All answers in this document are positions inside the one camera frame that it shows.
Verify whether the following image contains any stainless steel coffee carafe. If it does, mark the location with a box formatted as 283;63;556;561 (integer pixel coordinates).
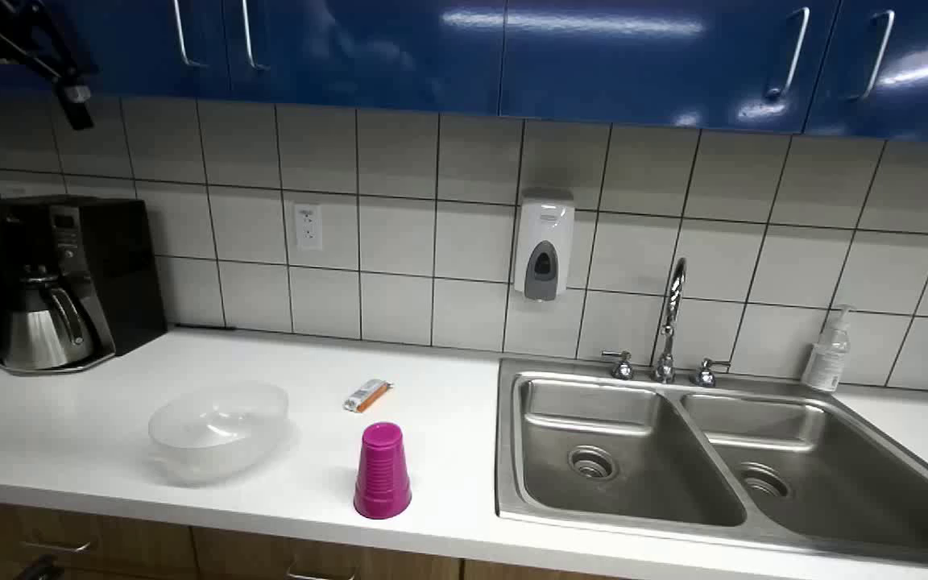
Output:
0;267;99;378

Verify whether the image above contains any silver cabinet door handle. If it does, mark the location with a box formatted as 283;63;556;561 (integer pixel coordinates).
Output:
236;0;267;73
768;2;816;106
850;6;901;106
168;0;207;73

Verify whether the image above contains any clear plastic bowl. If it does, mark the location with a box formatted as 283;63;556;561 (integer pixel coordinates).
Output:
144;378;298;491

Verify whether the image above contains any magenta plastic cup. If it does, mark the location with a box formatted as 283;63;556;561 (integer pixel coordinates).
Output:
351;419;416;521

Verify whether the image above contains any white wall soap dispenser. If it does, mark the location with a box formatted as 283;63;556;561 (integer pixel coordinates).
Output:
510;189;580;306

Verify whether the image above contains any black coffee maker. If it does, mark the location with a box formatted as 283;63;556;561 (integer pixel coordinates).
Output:
0;193;170;378

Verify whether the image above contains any wooden base cabinet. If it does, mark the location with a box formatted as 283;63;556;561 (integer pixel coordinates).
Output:
0;495;621;580

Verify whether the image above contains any blue cabinet door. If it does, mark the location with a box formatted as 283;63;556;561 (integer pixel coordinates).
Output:
56;0;225;103
499;0;832;139
218;0;510;121
805;0;928;150

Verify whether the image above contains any orange and white candy bar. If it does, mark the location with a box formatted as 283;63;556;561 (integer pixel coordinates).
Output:
342;378;396;415

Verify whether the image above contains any stainless steel double sink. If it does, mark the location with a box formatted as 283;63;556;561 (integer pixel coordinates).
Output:
493;358;928;573

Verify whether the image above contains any chrome faucet handle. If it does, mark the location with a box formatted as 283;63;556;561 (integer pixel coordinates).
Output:
600;347;641;384
688;356;735;391

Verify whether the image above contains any clear pump bottle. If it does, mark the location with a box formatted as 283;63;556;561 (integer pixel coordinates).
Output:
799;306;853;396

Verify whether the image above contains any white wall outlet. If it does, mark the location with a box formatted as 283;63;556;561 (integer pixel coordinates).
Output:
288;199;332;258

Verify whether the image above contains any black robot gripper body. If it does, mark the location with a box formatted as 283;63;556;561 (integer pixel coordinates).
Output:
0;0;103;88

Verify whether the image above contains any metal drawer handle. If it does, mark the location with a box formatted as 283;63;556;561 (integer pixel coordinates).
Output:
15;535;97;561

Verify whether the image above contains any chrome faucet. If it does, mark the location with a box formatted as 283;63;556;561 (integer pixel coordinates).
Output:
648;254;691;386

